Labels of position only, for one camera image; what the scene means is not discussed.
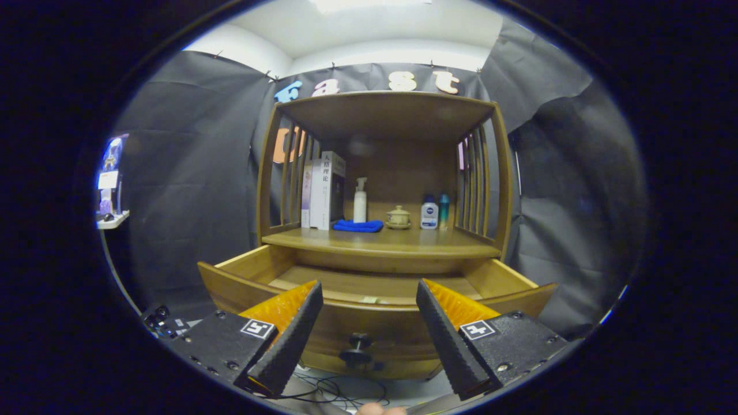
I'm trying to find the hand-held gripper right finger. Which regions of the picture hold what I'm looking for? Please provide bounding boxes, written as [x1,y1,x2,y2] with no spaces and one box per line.
[416,279,568,402]

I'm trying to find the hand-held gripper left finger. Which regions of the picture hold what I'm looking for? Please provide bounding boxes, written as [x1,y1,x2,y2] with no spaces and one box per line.
[167,280,325,399]

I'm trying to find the wooden drawer with black knob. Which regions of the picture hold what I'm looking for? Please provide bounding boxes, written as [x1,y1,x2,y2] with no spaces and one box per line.
[197,245,559,369]

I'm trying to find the wooden countertop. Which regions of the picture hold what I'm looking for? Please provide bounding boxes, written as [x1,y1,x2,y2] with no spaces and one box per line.
[261,227,501,259]

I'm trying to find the wooden cabinet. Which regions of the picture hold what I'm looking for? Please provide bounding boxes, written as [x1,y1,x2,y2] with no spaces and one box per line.
[255,90,514,381]

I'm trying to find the white lotion bottle blue cap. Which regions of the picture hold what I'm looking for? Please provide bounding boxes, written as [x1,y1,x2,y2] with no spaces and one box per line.
[420,194,439,230]

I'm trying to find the black controller box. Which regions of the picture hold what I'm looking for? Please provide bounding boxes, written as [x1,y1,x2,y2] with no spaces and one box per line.
[143,305,188,339]

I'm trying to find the beige lidded teacup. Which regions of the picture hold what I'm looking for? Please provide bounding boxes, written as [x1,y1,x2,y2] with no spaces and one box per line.
[386,205,412,230]

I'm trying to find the blue folded cloth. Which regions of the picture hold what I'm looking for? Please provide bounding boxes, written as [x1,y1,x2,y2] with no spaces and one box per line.
[333,219,384,233]

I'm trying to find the thin pale purple book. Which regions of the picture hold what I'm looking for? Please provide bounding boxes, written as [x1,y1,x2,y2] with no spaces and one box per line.
[301,161,313,228]

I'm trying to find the thick white book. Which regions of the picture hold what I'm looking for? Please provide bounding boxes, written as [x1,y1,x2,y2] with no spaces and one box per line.
[310,151,347,231]

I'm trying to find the white pump bottle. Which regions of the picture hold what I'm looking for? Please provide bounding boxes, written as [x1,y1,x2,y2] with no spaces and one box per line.
[353,177,368,224]

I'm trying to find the black backdrop cloth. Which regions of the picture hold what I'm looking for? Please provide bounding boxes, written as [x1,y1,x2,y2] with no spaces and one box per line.
[98,14,646,341]

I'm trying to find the small white desk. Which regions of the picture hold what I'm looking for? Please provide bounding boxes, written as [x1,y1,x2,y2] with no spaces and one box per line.
[96,210,142,315]

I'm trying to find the black floor cables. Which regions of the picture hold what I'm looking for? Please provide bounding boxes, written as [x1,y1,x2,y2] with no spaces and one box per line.
[283,369,390,411]

